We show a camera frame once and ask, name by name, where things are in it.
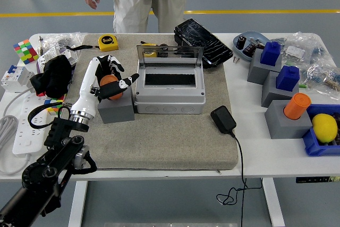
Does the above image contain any grey block holder round hole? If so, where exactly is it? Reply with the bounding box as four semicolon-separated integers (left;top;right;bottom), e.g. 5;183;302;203
97;88;135;124
264;99;313;139

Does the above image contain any colourful puzzle cube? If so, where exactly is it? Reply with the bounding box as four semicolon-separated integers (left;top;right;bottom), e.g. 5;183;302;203
44;95;66;116
13;39;39;65

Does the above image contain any black tape measure strap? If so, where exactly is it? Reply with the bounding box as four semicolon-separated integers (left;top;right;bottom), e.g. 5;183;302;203
66;45;100;52

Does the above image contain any blue-grey oval tray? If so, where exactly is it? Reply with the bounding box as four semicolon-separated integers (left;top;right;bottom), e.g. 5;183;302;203
233;30;269;62

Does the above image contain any white circuit breaker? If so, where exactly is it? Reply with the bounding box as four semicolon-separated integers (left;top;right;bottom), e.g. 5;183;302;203
1;64;35;94

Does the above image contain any white power strip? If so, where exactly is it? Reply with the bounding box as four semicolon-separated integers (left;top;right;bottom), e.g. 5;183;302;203
12;94;50;156

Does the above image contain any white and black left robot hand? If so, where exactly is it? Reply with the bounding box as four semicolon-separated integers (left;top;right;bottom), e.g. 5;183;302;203
71;54;140;119

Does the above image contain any yellow lemon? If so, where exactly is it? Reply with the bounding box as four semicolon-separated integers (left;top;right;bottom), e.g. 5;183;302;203
311;113;338;144

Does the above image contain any grey plastic enclosure box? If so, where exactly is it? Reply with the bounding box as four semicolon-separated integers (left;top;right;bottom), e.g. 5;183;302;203
134;63;207;115

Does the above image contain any yellow round tape measure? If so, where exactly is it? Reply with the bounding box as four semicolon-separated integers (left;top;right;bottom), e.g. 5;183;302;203
140;40;160;58

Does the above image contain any clear bag of parts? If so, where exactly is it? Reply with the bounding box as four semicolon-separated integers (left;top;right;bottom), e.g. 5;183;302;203
300;56;340;99
39;32;87;57
270;31;326;64

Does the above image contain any grey-brown mat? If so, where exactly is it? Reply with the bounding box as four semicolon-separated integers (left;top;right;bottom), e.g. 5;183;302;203
49;33;239;171

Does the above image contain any blue plastic bin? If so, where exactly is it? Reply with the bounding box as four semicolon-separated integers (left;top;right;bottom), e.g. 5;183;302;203
302;104;340;156

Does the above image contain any white table leg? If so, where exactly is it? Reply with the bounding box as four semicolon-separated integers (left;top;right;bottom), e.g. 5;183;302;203
262;178;285;227
68;181;88;227

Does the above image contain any dark red capacitor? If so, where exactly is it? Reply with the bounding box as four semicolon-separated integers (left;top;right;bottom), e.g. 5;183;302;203
242;43;257;55

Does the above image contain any transparent hinged box lid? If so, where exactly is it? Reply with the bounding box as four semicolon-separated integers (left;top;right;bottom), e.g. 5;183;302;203
136;45;205;69

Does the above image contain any white printed carton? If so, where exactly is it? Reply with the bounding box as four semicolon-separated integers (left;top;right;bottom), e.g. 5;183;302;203
37;46;78;72

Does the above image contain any silver metal part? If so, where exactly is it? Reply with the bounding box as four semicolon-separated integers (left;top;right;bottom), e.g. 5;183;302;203
249;38;264;49

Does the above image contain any black cloth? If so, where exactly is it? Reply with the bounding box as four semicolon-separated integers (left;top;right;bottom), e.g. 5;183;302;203
29;54;73;98

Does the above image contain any black power adapter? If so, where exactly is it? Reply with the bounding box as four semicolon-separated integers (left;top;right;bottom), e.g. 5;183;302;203
210;105;237;134

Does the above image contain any black table control panel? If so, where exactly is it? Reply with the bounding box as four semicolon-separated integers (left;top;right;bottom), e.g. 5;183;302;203
296;176;340;184

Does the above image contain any yellow square tape measure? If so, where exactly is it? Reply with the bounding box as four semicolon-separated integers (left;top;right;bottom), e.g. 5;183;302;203
98;34;120;53

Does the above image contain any blue block battery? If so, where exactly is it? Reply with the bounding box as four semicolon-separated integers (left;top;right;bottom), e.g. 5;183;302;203
260;41;282;66
275;65;300;91

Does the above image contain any grey power strip cable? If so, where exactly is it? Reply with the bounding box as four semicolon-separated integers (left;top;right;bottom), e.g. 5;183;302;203
0;87;34;176

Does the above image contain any black adapter cord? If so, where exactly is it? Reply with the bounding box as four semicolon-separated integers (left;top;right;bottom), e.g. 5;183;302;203
216;128;262;227

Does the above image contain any orange cylinder battery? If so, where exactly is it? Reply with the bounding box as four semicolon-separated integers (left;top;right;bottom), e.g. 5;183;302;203
99;74;124;101
283;93;312;120

